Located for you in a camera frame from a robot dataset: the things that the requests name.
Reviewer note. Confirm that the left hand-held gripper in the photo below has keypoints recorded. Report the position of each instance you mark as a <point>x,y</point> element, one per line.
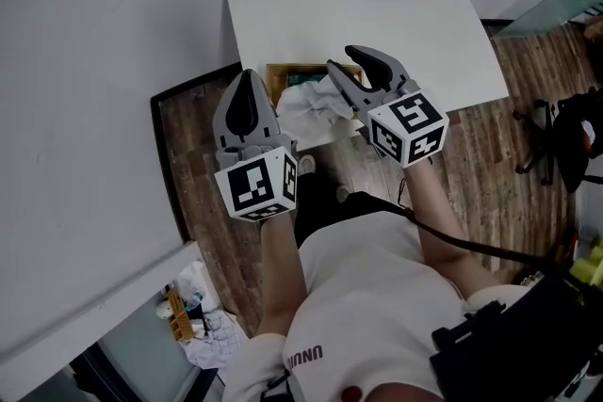
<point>249,188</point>

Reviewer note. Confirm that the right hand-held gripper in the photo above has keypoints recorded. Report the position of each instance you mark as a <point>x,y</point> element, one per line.
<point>410,127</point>

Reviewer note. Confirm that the white tissue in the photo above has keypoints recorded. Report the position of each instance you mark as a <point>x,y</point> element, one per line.
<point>311,113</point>

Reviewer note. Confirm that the person's right forearm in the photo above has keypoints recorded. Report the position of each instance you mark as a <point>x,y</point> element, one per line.
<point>433,221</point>

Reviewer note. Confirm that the person's left forearm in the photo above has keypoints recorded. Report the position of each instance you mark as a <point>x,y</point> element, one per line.
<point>282,273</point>

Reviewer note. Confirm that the wooden tray box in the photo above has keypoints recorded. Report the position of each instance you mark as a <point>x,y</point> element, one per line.
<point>274,80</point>

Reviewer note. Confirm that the person's white shoe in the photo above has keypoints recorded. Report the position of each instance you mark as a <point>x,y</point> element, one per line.
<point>307,164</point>
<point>343,193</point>

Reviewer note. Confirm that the black baseboard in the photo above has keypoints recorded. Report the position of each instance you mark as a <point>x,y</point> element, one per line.
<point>167,155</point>

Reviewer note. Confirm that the person's black trousers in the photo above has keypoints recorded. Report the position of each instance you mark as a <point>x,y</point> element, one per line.
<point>348,212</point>

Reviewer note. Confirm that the white plastic bag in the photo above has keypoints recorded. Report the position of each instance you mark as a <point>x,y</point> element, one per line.
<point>193,282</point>

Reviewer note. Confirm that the frosted glass door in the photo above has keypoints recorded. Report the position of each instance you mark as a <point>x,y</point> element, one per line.
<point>551,9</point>

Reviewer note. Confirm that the black office chair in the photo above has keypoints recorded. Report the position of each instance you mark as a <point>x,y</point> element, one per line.
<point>570,141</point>

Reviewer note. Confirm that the person's white shirt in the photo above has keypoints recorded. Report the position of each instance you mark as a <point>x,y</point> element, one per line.
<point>372,296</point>

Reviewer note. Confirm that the white checked cloth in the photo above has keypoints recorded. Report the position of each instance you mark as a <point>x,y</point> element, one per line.
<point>216,339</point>

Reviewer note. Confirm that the yellow-green foam pieces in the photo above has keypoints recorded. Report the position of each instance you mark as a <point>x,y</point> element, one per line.
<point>589,263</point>

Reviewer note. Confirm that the red round badge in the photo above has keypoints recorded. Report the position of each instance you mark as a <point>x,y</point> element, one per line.
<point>352,392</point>

